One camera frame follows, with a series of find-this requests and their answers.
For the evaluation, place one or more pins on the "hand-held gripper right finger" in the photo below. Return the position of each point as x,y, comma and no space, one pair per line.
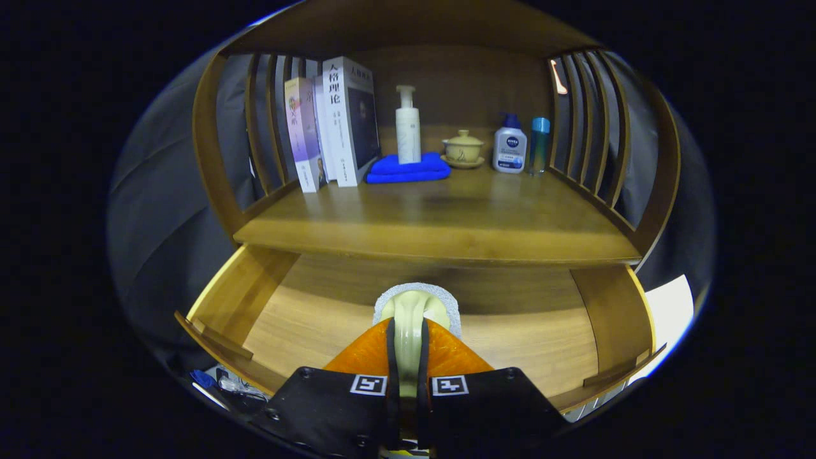
497,408

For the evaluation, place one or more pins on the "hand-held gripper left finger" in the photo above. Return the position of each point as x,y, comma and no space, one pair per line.
319,408

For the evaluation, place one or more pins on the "wooden drawer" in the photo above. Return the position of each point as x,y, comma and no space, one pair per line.
319,325

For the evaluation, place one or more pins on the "pale green ornament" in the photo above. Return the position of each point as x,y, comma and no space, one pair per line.
408,319

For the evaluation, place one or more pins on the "wooden countertop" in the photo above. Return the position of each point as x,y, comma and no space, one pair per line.
446,217

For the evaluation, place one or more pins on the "black backdrop cloth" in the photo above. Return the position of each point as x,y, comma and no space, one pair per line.
153,242

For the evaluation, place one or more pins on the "blue folded cloth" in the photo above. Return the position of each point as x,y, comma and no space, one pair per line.
408,169

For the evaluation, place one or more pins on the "white bottle with blue cap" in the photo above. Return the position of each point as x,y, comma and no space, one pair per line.
510,150

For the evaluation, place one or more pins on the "yellow lidded teacup with saucer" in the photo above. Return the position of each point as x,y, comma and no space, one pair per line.
463,150

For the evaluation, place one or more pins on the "teal bottle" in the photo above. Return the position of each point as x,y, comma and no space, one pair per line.
539,146

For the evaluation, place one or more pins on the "thin white book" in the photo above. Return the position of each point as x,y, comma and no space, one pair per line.
324,134

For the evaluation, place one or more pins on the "purple book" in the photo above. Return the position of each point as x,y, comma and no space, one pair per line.
303,134

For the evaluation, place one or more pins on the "white pump bottle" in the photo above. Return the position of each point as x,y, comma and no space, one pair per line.
408,134

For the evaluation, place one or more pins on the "thick white and black book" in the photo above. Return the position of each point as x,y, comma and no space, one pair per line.
347,121

